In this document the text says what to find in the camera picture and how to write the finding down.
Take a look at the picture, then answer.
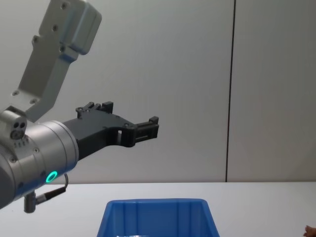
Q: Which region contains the blue plastic bin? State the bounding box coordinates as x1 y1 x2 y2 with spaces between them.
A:
96 198 221 237

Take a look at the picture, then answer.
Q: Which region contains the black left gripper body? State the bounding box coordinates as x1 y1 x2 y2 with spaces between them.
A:
62 111 136 161

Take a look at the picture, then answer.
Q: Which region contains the person's hand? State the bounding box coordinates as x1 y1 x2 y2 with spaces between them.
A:
303 225 316 237

